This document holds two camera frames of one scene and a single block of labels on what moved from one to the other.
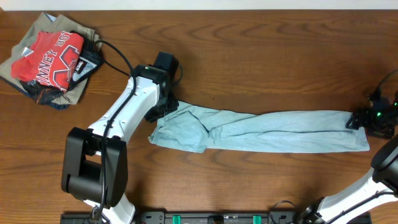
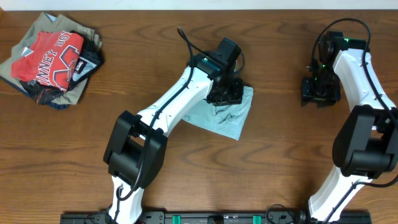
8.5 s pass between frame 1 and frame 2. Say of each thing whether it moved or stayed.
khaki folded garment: stayed
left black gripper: moved
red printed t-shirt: stayed
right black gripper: moved
